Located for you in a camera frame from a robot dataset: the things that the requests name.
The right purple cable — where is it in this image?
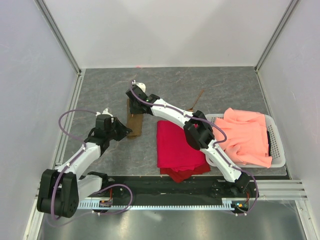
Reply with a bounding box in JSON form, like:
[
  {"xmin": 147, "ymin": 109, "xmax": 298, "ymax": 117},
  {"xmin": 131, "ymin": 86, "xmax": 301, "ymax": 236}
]
[{"xmin": 130, "ymin": 79, "xmax": 260, "ymax": 216}]

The salmon pink cloth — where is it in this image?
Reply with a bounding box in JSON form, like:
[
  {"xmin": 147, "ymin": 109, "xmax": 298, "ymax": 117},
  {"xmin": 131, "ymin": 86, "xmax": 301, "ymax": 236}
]
[{"xmin": 212, "ymin": 108, "xmax": 272, "ymax": 168}]

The brown fabric napkin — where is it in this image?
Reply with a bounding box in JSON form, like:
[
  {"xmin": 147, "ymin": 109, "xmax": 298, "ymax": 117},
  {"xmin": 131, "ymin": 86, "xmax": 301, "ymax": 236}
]
[{"xmin": 126, "ymin": 99, "xmax": 144, "ymax": 139}]

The purple cable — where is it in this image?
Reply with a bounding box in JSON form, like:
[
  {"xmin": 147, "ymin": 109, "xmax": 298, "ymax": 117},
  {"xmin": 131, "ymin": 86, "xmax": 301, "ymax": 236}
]
[
  {"xmin": 130, "ymin": 79, "xmax": 260, "ymax": 216},
  {"xmin": 44, "ymin": 108, "xmax": 133, "ymax": 227}
]

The dark red cloth underneath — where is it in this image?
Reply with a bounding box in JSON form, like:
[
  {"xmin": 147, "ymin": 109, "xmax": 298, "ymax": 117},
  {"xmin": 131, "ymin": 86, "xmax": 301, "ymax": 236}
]
[{"xmin": 160, "ymin": 163, "xmax": 211, "ymax": 183}]

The grey slotted cable duct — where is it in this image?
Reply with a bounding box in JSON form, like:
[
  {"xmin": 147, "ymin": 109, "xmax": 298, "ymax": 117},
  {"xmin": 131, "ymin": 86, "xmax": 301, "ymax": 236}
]
[{"xmin": 77, "ymin": 198, "xmax": 235, "ymax": 211}]

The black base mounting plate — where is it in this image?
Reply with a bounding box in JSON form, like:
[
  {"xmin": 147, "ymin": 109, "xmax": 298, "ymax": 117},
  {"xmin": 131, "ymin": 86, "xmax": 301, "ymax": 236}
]
[{"xmin": 107, "ymin": 175, "xmax": 259, "ymax": 206}]

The black cloth in basket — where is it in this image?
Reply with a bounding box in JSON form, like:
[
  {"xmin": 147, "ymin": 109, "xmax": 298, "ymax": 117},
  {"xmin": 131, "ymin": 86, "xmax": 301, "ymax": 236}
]
[{"xmin": 266, "ymin": 130, "xmax": 272, "ymax": 157}]

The copper brown spoon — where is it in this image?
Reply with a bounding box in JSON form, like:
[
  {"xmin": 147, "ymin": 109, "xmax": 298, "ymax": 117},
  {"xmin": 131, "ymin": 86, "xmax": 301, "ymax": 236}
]
[{"xmin": 187, "ymin": 89, "xmax": 205, "ymax": 112}]

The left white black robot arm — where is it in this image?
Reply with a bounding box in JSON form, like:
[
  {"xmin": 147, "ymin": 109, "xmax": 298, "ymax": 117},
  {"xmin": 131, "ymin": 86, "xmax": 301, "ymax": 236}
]
[{"xmin": 36, "ymin": 109, "xmax": 132, "ymax": 220}]

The left aluminium corner post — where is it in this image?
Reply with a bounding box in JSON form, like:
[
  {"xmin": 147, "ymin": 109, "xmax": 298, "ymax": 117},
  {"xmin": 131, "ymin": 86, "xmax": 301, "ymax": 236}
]
[{"xmin": 33, "ymin": 0, "xmax": 83, "ymax": 76}]

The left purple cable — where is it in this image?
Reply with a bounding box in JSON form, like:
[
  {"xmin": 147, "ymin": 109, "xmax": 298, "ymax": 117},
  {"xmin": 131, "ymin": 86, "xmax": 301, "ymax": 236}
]
[{"xmin": 44, "ymin": 108, "xmax": 133, "ymax": 227}]

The white plastic basket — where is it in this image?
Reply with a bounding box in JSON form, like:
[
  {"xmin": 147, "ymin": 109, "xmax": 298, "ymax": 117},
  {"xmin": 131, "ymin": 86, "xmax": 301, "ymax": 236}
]
[{"xmin": 205, "ymin": 113, "xmax": 286, "ymax": 168}]

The aluminium corner post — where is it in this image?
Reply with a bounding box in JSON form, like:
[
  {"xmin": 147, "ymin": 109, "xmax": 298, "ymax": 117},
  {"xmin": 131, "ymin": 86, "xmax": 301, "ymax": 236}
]
[
  {"xmin": 254, "ymin": 0, "xmax": 301, "ymax": 73},
  {"xmin": 33, "ymin": 0, "xmax": 83, "ymax": 76}
]

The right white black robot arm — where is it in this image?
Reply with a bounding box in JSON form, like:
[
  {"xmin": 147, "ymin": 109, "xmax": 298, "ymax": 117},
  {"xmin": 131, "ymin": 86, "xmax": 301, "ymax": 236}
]
[{"xmin": 126, "ymin": 80, "xmax": 256, "ymax": 197}]

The right aluminium corner post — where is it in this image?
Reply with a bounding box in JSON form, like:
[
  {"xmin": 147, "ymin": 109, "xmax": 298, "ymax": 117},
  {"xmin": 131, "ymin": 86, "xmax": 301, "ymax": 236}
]
[{"xmin": 254, "ymin": 0, "xmax": 301, "ymax": 73}]

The red folded cloth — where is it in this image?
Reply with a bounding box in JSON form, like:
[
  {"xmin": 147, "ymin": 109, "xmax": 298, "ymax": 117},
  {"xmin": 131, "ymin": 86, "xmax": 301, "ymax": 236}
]
[{"xmin": 156, "ymin": 120, "xmax": 211, "ymax": 174}]

